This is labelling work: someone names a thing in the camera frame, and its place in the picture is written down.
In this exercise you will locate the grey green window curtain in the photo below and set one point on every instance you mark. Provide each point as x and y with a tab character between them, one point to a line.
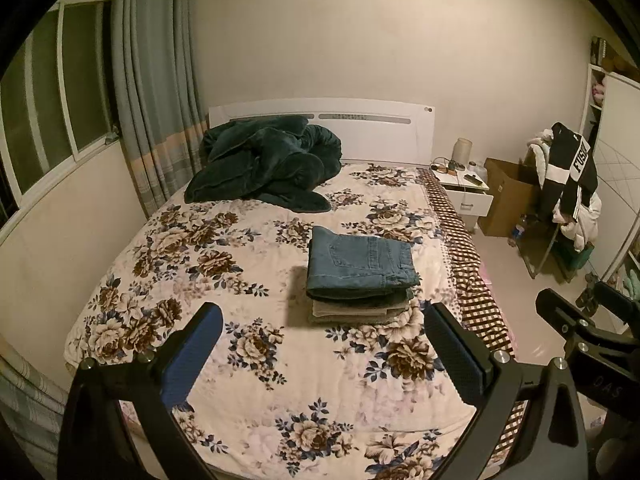
160	111

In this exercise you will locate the checkered brown bed sheet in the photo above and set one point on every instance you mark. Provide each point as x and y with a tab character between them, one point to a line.
479	313

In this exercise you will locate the beige table lamp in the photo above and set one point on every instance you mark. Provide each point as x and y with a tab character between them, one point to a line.
461	152

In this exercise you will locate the light blue denim jeans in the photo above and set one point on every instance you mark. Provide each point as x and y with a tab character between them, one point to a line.
355	267

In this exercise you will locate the dark shoes on floor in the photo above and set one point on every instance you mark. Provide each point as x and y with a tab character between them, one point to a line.
586	301

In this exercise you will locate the white bed headboard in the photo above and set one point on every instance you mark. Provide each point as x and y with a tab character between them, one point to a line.
370	130

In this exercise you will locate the dark green plush blanket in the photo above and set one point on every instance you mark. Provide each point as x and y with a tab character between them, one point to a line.
279	160

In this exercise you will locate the floral bed blanket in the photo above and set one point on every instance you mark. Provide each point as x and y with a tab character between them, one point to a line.
282	397

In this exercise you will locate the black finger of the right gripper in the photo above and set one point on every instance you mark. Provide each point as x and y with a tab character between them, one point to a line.
604	365

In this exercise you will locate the dark folded jeans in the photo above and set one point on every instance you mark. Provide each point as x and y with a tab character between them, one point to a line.
390	300

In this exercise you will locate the metal clothes rack chair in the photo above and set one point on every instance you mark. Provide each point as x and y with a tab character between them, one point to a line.
539	242

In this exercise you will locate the white puffer coat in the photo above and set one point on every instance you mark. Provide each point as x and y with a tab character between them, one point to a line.
584	228

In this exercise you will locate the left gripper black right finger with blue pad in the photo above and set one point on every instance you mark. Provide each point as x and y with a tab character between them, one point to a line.
551	442

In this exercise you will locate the brown cardboard box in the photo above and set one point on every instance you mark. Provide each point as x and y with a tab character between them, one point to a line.
514	189

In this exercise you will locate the white wardrobe shelf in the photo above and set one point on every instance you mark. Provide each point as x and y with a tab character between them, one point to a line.
610	122

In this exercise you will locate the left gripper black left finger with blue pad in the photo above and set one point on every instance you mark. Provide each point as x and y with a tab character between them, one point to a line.
95	439

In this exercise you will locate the striped curtain lower left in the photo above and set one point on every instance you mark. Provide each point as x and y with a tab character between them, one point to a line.
33	407

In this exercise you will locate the window with white frame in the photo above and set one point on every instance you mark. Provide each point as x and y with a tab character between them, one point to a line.
57	106

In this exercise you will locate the white bedside table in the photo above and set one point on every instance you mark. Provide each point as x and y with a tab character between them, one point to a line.
467	192

